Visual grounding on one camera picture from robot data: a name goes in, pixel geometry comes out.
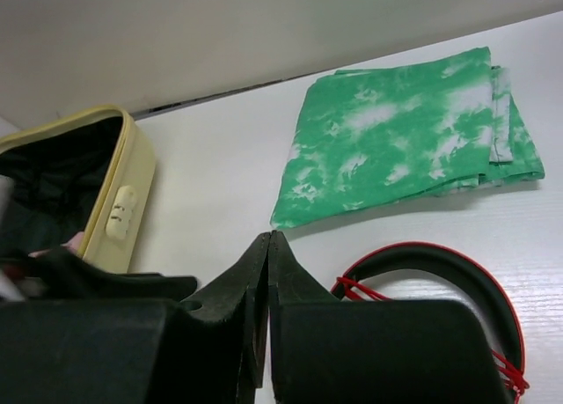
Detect red black headphones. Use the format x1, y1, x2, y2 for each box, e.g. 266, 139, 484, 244
330, 241, 530, 403

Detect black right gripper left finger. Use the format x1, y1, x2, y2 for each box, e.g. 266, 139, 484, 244
1, 233, 269, 403

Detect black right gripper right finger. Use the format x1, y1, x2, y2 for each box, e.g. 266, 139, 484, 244
268, 231, 506, 403

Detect yellow hard-shell suitcase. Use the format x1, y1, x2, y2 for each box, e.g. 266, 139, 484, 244
1, 106, 156, 274

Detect green white tie-dye cloth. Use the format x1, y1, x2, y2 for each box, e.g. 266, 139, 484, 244
270, 47, 545, 230

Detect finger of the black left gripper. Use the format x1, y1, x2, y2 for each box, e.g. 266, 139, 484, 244
26, 247, 198, 298

